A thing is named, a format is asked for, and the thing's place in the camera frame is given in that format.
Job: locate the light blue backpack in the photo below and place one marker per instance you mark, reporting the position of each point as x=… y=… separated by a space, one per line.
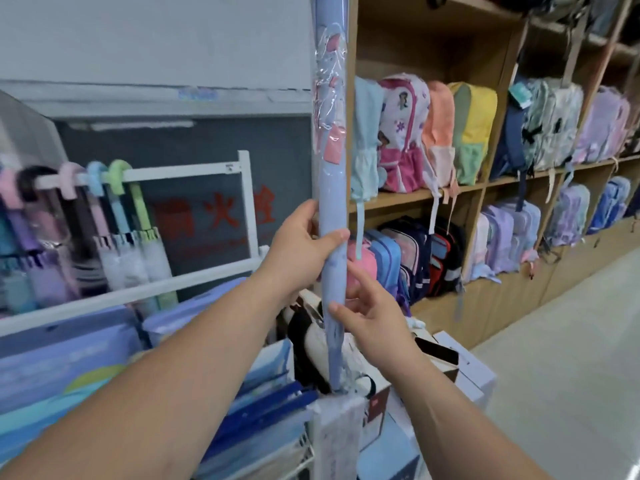
x=367 y=139

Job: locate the person's right hand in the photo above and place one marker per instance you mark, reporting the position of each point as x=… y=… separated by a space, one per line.
x=385 y=329

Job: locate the white cardboard box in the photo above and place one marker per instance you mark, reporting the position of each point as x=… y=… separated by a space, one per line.
x=467 y=367

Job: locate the black and white bag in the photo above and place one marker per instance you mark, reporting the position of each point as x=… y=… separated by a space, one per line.
x=312 y=349

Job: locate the person's right thumb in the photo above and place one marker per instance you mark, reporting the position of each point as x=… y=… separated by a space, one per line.
x=345 y=314

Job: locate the long light blue umbrella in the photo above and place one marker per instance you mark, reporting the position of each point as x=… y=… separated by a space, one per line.
x=332 y=204

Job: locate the peach backpack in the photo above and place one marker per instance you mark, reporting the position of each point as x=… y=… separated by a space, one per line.
x=440 y=134

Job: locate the yellow and green backpack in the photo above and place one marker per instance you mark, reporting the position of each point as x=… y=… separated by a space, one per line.
x=472 y=129

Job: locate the white wrapped package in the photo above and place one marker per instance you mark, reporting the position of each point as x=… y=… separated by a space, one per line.
x=337 y=437

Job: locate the person's left thumb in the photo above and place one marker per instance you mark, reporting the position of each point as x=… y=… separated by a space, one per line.
x=332 y=238

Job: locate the person's left forearm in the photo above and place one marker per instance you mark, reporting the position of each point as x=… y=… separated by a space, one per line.
x=175 y=384

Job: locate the white and pink printed backpack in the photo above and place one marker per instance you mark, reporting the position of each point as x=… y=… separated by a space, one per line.
x=402 y=134

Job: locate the dark cabinet door, red lettering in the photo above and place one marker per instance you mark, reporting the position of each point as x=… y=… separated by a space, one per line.
x=215 y=209

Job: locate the navy backpack with pink panel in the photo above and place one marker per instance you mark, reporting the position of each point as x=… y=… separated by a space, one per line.
x=412 y=254

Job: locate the white metal umbrella rack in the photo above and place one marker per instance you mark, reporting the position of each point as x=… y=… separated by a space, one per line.
x=150 y=289

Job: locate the stack of blue folders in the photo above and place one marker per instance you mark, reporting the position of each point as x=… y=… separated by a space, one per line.
x=260 y=419

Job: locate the mint and white backpack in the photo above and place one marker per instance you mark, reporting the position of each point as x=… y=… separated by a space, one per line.
x=552 y=124

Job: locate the blue and lilac backpack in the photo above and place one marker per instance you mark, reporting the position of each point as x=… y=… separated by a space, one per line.
x=610 y=202

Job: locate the wooden shelf unit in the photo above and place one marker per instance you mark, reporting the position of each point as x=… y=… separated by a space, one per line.
x=500 y=304

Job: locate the navy backpack with teal tag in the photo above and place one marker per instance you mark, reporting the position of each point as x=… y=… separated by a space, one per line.
x=510 y=139

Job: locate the person's left hand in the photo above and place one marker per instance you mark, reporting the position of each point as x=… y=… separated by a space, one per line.
x=292 y=254

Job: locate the person's right forearm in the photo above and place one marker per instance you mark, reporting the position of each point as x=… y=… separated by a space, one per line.
x=450 y=424

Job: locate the red and black backpack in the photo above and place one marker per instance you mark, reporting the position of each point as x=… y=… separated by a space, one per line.
x=446 y=259

